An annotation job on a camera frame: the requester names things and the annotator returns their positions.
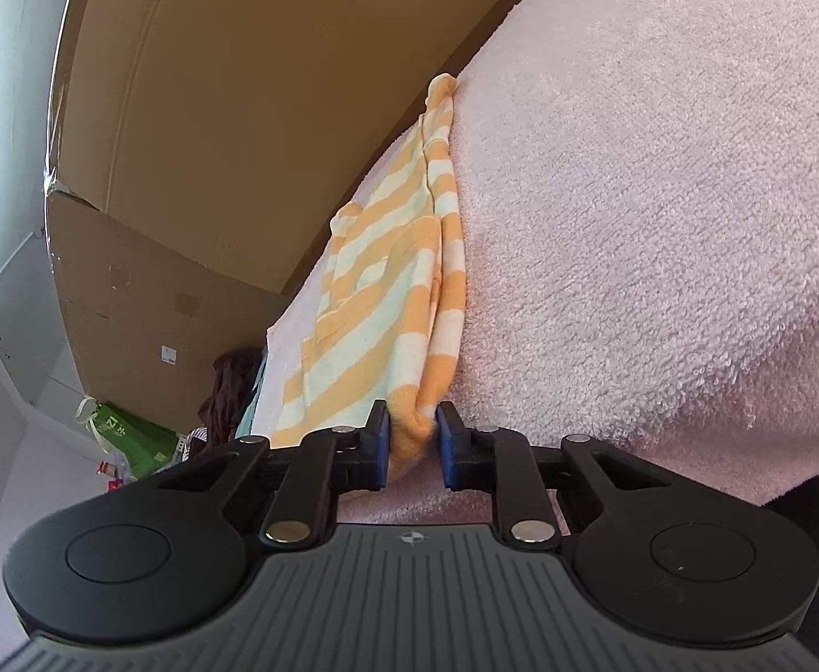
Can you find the left cardboard box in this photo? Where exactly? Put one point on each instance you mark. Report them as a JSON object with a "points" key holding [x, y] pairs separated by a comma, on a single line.
{"points": [[145, 323]]}

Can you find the dark brown garment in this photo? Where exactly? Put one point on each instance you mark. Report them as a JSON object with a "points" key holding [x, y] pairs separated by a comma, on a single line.
{"points": [[233, 388]]}

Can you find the orange white striped sweater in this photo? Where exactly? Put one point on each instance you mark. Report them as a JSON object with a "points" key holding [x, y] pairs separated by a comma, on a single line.
{"points": [[392, 305]]}

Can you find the teal folded cloth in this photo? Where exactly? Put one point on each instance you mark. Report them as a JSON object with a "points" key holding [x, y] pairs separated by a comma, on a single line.
{"points": [[245, 424]]}

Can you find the green shopping bag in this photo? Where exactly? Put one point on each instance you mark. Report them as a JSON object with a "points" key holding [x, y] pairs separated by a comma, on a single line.
{"points": [[142, 447]]}

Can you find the large centre cardboard box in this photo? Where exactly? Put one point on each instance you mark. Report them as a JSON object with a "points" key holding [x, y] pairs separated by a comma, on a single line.
{"points": [[231, 130]]}

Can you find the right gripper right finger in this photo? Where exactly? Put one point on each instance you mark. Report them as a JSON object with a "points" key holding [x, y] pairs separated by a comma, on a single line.
{"points": [[501, 464]]}

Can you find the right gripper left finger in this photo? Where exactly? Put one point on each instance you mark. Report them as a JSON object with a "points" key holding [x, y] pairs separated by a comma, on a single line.
{"points": [[307, 481]]}

